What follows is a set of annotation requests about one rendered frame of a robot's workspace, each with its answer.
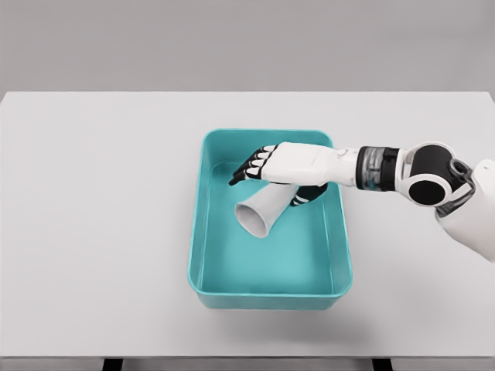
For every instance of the white paper cup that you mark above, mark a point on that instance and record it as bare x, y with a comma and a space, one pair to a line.
261, 210

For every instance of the teal plastic basket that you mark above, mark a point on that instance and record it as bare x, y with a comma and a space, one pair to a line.
270, 263

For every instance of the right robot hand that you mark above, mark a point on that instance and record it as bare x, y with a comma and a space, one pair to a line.
294, 162

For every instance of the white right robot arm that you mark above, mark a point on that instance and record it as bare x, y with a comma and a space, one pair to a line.
425, 174

